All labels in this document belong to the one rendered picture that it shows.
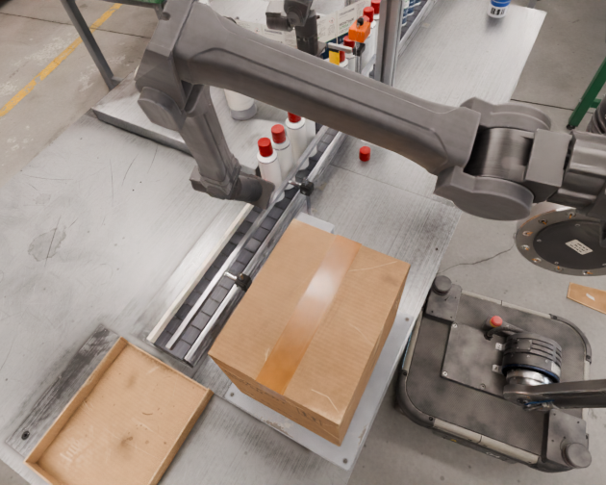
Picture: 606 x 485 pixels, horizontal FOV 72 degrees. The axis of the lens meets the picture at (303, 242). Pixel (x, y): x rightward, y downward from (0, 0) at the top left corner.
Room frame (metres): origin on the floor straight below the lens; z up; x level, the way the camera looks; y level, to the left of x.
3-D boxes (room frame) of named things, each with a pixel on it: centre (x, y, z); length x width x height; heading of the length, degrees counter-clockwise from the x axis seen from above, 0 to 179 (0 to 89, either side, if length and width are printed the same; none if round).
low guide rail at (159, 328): (0.80, 0.06, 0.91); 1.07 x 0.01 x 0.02; 144
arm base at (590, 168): (0.24, -0.30, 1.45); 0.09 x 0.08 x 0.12; 152
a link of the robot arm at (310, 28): (1.04, -0.08, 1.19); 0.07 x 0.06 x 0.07; 62
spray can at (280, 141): (0.78, 0.02, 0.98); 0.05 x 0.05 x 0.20
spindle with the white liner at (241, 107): (1.11, 0.13, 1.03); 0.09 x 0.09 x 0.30
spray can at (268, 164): (0.74, 0.06, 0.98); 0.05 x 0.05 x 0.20
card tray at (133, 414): (0.20, 0.44, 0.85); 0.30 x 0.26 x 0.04; 144
